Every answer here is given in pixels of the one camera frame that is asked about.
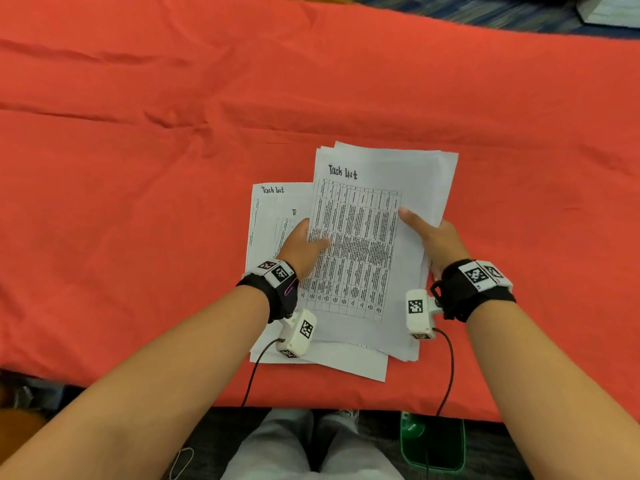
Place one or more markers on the person's right hand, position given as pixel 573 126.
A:
pixel 445 247

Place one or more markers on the person's left hand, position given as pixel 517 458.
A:
pixel 297 247

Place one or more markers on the person's left thumb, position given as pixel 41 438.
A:
pixel 318 244

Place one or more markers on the person's right thumb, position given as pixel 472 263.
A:
pixel 413 221

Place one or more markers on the printed table paper sheet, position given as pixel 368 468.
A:
pixel 357 264

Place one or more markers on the person's right forearm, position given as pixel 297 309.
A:
pixel 545 389

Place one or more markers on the person's left forearm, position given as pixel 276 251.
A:
pixel 150 389

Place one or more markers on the stack of white paper sheets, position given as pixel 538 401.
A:
pixel 425 179

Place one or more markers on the white titled paper sheet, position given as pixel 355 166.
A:
pixel 350 362
pixel 262 214

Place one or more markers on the white shoe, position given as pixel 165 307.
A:
pixel 350 415

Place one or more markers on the red tablecloth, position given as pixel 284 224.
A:
pixel 150 194

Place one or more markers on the person's left leg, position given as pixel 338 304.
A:
pixel 275 449

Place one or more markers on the person's leg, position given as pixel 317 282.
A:
pixel 275 449
pixel 355 454

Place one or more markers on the person's right leg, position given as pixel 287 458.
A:
pixel 355 454

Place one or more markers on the green and black device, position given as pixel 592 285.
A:
pixel 440 444

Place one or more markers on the white board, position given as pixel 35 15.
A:
pixel 612 9

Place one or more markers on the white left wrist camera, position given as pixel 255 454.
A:
pixel 299 332

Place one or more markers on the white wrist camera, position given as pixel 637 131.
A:
pixel 419 312
pixel 299 332

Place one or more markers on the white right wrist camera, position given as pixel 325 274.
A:
pixel 419 312

